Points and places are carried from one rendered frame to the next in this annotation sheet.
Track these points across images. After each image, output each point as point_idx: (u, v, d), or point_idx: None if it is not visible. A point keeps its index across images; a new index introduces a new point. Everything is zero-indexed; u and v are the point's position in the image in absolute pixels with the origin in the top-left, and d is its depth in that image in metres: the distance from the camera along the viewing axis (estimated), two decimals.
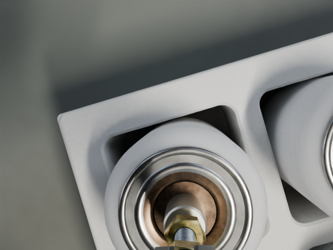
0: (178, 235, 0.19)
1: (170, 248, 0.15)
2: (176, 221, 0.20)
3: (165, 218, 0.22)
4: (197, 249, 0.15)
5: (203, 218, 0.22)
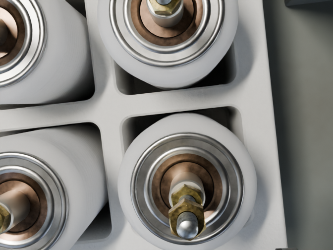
0: (184, 199, 0.24)
1: None
2: (183, 188, 0.25)
3: None
4: None
5: (170, 202, 0.26)
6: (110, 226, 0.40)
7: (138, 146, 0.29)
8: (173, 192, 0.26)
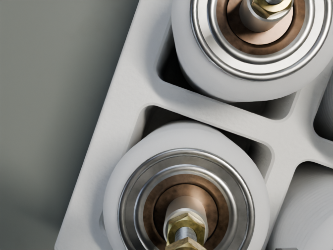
0: (184, 232, 0.19)
1: None
2: (186, 218, 0.20)
3: (167, 241, 0.21)
4: None
5: (189, 210, 0.21)
6: (159, 69, 0.35)
7: (256, 185, 0.24)
8: (199, 218, 0.21)
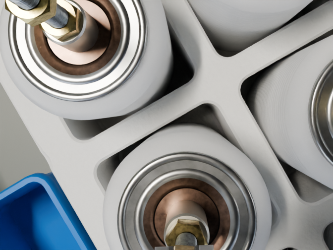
0: None
1: (170, 248, 0.15)
2: None
3: None
4: (198, 249, 0.15)
5: None
6: None
7: None
8: None
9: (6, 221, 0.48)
